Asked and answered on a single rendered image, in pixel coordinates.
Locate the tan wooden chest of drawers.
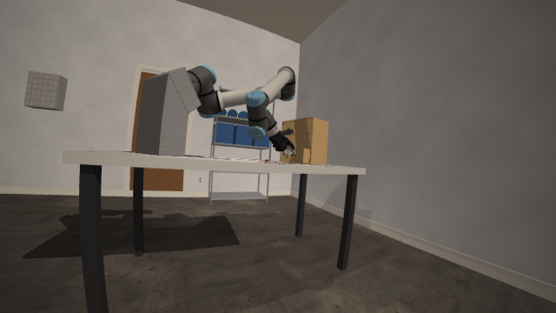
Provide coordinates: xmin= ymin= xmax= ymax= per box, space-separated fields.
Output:
xmin=282 ymin=117 xmax=328 ymax=165

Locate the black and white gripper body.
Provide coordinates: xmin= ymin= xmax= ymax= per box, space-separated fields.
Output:
xmin=269 ymin=130 xmax=288 ymax=151

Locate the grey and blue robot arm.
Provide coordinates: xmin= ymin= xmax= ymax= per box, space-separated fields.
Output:
xmin=187 ymin=65 xmax=295 ymax=140

